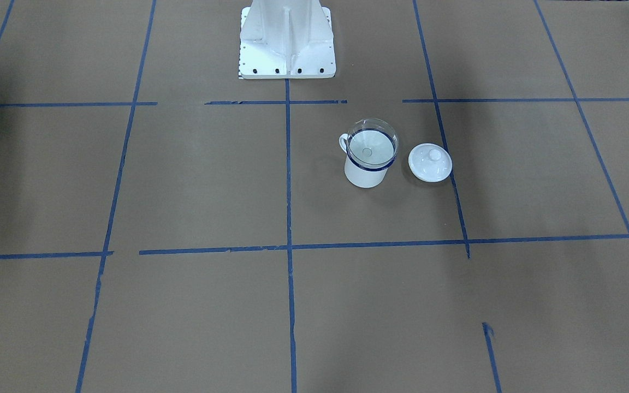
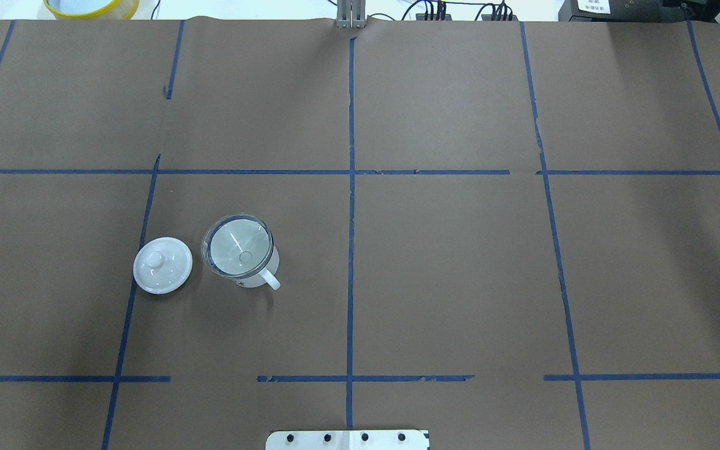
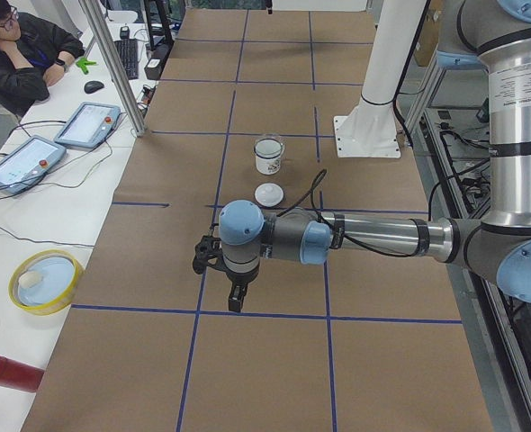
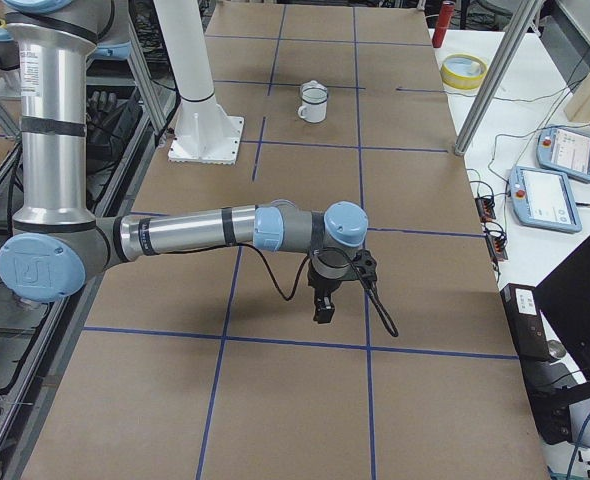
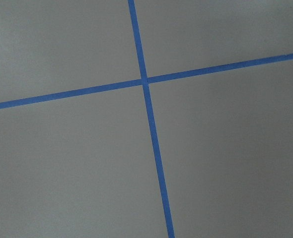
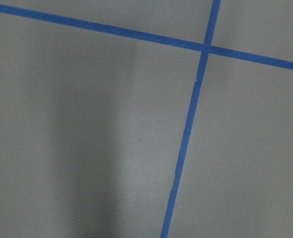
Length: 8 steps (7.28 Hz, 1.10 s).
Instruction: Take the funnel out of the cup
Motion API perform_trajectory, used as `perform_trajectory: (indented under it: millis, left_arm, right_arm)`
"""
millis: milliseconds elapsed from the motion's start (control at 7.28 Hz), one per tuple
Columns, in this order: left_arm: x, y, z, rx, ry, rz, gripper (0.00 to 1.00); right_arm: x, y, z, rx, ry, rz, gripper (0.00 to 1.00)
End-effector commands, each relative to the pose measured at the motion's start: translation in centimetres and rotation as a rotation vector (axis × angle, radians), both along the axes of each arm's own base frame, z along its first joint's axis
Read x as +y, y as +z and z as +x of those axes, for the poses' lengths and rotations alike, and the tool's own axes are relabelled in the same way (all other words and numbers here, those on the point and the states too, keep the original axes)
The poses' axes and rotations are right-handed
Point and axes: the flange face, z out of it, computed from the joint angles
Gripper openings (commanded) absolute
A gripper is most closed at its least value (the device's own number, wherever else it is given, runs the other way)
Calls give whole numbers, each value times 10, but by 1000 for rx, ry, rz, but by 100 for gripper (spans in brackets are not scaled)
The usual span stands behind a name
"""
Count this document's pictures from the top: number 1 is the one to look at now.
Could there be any clear glass funnel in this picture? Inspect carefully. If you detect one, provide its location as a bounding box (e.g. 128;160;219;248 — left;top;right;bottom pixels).
339;118;399;171

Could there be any white enamel cup blue rim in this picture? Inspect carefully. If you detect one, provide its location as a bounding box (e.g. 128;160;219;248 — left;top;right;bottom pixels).
339;133;397;189

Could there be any white ceramic lid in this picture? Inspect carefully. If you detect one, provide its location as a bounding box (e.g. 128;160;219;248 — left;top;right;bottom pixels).
407;144;453;182

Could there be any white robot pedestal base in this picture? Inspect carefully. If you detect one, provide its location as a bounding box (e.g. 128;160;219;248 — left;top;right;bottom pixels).
238;1;337;80

